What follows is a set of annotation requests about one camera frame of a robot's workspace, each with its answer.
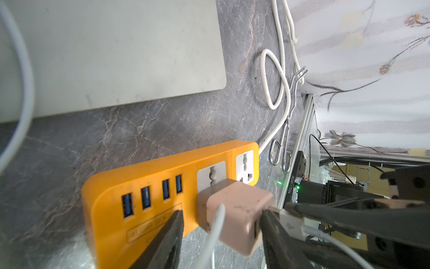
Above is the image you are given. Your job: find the aluminium rail frame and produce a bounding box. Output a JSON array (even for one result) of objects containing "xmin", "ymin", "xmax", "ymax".
[{"xmin": 277, "ymin": 94, "xmax": 323, "ymax": 208}]

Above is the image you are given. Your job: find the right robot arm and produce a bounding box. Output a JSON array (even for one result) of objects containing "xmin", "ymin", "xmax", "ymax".
[{"xmin": 283, "ymin": 165, "xmax": 430, "ymax": 269}]

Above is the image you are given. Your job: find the metal wire hook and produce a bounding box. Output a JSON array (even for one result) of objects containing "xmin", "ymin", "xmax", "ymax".
[{"xmin": 269, "ymin": 67, "xmax": 308, "ymax": 173}]

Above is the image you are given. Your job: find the pink charger adapter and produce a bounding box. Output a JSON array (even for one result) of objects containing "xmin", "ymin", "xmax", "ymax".
[{"xmin": 196, "ymin": 179, "xmax": 274, "ymax": 257}]

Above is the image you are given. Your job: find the white charging cable silver laptop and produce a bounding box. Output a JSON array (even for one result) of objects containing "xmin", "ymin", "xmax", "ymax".
[{"xmin": 0, "ymin": 0, "xmax": 36, "ymax": 176}]

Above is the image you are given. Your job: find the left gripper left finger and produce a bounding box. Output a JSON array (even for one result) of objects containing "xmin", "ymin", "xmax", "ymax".
[{"xmin": 130, "ymin": 210, "xmax": 184, "ymax": 269}]

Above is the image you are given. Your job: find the orange power strip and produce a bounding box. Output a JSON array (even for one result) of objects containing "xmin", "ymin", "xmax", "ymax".
[{"xmin": 81, "ymin": 140, "xmax": 259, "ymax": 269}]

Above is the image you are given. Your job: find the thick white power cord right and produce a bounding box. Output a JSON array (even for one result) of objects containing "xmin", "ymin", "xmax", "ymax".
[{"xmin": 258, "ymin": 0, "xmax": 306, "ymax": 155}]

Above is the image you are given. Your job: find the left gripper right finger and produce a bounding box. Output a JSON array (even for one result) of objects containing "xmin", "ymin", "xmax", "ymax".
[{"xmin": 259, "ymin": 209, "xmax": 323, "ymax": 269}]

